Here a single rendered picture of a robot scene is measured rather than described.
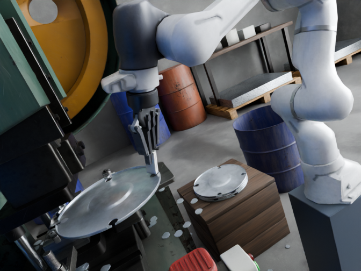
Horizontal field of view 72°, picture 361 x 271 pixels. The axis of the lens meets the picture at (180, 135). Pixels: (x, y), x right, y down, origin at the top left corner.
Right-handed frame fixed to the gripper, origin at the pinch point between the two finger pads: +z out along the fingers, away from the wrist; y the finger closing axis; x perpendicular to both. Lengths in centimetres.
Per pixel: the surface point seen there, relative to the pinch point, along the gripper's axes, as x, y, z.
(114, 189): 9.0, -6.4, 6.4
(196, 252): -20.7, -23.8, -0.8
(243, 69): 33, 403, 59
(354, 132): -89, 161, 56
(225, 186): -11, 50, 43
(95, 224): 4.9, -19.3, 5.7
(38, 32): 48, 18, -33
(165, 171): -3.5, 0.9, 3.0
